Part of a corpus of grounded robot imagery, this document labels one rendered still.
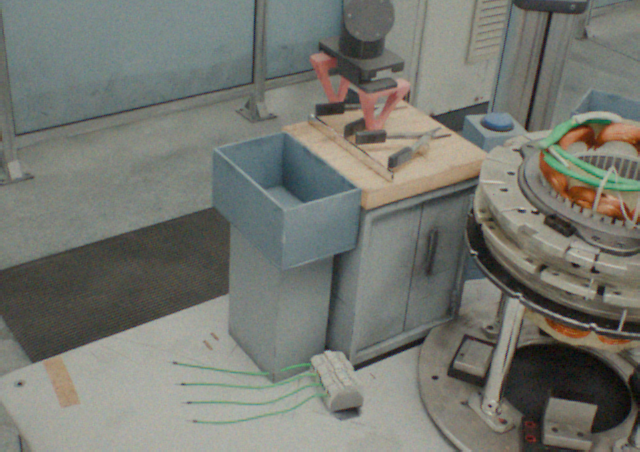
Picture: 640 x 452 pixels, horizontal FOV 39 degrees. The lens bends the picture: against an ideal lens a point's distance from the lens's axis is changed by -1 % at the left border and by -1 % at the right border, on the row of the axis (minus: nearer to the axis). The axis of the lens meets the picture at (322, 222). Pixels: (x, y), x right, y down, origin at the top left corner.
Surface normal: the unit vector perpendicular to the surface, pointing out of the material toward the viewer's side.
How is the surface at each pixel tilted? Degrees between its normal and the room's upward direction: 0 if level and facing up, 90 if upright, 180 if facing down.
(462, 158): 0
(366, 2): 92
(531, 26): 90
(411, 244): 90
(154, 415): 0
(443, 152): 0
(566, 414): 90
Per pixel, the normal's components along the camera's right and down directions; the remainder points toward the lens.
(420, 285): 0.56, 0.47
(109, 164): 0.07, -0.84
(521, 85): -0.01, 0.54
